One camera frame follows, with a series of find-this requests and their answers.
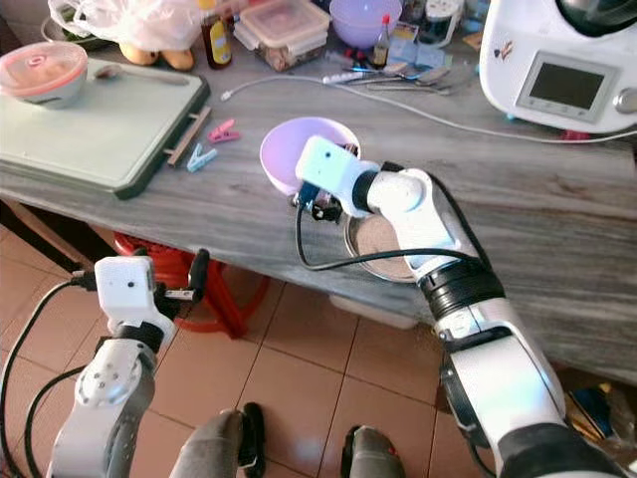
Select purple bowl with contents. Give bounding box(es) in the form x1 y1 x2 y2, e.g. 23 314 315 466
327 0 405 52

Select white box under table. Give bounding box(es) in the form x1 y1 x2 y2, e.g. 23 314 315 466
327 293 420 331

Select thin white cable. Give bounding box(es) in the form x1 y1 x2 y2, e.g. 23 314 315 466
221 75 637 147

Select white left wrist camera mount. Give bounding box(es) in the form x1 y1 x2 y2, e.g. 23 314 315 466
95 257 159 335

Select short black left arm cable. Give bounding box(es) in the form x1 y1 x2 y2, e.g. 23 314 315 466
23 365 92 478

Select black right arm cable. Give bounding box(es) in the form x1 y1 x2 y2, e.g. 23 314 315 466
296 193 481 273

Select dark table leg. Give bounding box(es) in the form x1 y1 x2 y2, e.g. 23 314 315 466
0 196 112 272

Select bowl with pink lid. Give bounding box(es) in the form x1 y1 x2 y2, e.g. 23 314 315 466
0 41 90 110

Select round metal plate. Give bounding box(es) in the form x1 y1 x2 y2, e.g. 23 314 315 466
343 210 435 286

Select white kitchen appliance with screen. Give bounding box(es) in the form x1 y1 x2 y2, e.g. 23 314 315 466
478 0 637 136

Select small white tube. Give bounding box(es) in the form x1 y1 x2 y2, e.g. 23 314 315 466
322 67 365 84

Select red plastic stool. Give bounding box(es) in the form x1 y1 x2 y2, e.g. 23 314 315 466
113 230 272 342

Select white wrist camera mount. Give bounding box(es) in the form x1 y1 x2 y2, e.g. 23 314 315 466
95 257 159 335
295 135 380 216

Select pale green cutting board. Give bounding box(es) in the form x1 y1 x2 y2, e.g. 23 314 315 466
0 57 211 201

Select brown sauce bottle yellow label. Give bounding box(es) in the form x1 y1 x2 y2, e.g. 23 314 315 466
198 0 234 72

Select yellow potatoes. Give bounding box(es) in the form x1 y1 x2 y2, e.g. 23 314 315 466
118 40 196 72

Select small dark bottle red cap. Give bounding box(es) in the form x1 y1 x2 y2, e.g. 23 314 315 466
367 13 395 70

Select long black left arm cable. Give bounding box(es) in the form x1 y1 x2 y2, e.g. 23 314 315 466
0 281 98 478

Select pink clothespin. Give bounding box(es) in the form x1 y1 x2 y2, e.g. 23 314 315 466
207 119 243 145

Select metal utensil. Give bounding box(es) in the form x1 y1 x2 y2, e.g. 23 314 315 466
362 74 455 97

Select clear lidded plastic container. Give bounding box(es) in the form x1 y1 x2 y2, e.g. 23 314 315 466
234 0 330 72

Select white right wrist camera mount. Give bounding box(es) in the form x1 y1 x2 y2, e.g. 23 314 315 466
295 135 380 216

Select purple plastic bowl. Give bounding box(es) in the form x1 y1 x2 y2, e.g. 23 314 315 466
260 116 360 198

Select grey spoon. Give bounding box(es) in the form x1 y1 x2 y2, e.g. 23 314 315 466
89 62 191 88

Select blue clothespin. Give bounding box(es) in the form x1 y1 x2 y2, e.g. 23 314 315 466
186 141 221 173

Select white plastic bag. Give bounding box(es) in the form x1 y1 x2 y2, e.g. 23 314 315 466
50 0 206 52

